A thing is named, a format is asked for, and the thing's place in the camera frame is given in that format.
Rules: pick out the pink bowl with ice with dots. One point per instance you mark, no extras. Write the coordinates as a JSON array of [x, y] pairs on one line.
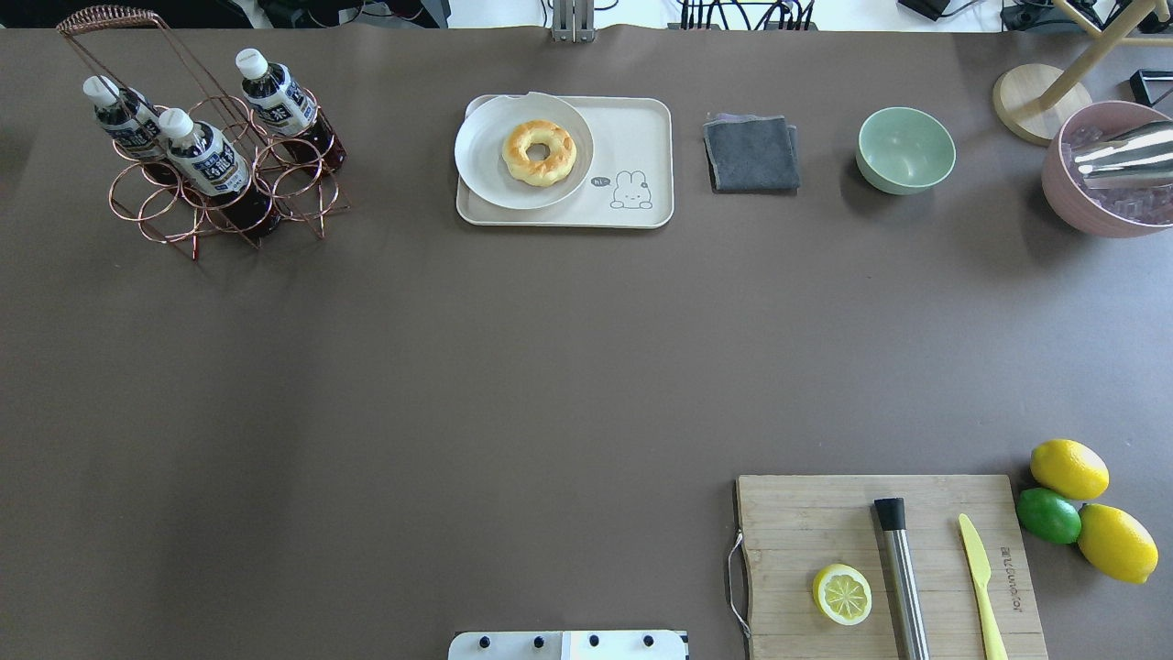
[[1111, 212]]

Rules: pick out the glazed donut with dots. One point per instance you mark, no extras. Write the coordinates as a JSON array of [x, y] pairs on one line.
[[561, 153]]

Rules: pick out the steel ice scoop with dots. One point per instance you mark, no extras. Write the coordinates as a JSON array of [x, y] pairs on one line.
[[1138, 158]]

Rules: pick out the grey folded cloth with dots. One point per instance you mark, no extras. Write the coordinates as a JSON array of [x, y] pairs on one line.
[[752, 153]]

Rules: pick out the yellow lemon near bowl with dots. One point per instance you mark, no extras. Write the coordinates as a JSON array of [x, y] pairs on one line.
[[1117, 544]]

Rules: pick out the copper wire bottle rack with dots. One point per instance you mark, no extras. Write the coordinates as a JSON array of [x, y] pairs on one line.
[[175, 214]]

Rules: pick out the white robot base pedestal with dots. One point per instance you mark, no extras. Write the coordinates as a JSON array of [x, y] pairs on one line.
[[627, 643]]

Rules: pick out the cream tray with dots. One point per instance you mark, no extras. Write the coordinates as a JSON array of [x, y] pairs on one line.
[[629, 185]]

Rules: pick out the tea bottle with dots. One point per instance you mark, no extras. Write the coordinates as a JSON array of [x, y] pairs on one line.
[[215, 168], [132, 122], [289, 112]]

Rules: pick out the green lime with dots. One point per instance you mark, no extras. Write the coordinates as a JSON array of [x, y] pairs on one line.
[[1044, 513]]

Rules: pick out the wooden stand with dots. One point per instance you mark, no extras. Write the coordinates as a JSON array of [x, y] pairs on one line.
[[1034, 100]]

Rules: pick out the yellow plastic knife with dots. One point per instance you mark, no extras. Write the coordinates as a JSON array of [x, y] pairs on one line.
[[981, 573]]

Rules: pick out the half lemon slice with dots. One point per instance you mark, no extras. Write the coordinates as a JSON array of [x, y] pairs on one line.
[[842, 593]]

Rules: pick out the steel muddler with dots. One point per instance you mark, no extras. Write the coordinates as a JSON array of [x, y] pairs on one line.
[[911, 624]]

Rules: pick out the green bowl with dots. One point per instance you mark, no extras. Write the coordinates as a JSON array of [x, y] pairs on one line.
[[903, 150]]

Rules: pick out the wooden cutting board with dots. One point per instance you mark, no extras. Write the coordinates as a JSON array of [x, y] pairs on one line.
[[795, 525]]

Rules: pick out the white plate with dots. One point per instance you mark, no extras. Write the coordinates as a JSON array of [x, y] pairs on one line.
[[479, 143]]

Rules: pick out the yellow lemon near board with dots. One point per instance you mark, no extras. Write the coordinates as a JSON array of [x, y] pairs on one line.
[[1069, 468]]

